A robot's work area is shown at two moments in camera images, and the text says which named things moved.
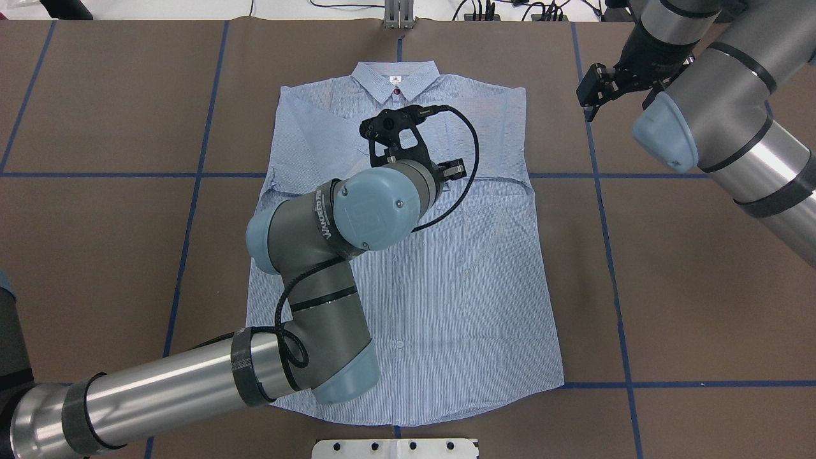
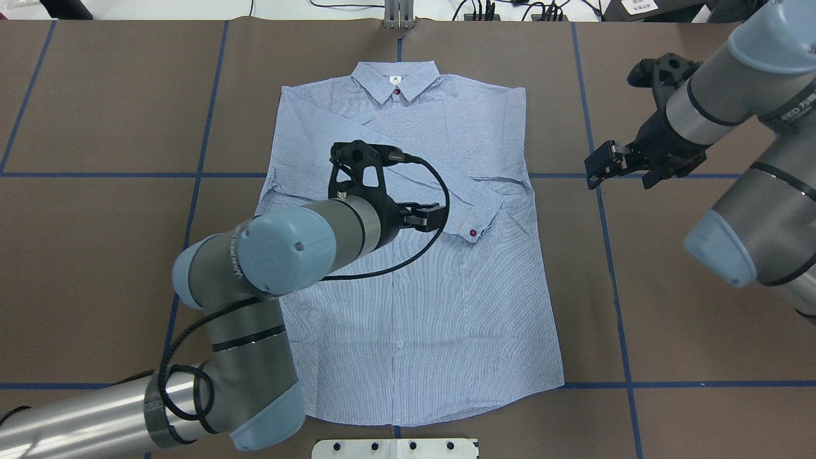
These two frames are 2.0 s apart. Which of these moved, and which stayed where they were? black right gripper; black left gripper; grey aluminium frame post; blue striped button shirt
Moved: black right gripper; black left gripper
Stayed: grey aluminium frame post; blue striped button shirt
